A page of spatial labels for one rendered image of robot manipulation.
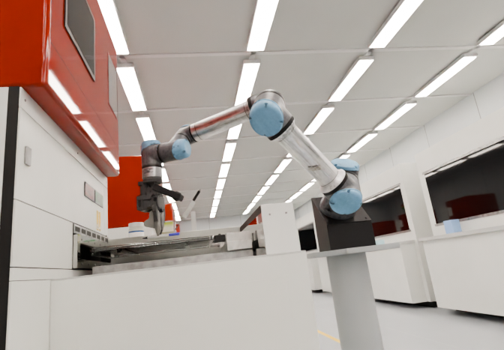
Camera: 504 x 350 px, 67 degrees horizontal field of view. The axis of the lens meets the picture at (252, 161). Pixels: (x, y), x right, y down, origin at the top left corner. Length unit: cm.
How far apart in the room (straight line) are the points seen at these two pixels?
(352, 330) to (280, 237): 63
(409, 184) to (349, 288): 446
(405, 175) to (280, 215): 493
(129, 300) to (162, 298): 8
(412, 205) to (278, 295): 498
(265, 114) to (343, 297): 78
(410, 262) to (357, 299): 429
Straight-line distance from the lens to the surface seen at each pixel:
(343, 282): 158
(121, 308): 101
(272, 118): 126
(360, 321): 160
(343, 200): 140
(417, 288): 588
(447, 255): 496
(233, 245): 124
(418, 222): 589
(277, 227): 108
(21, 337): 92
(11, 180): 89
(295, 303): 102
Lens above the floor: 79
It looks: 16 degrees up
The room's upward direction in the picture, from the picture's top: 7 degrees counter-clockwise
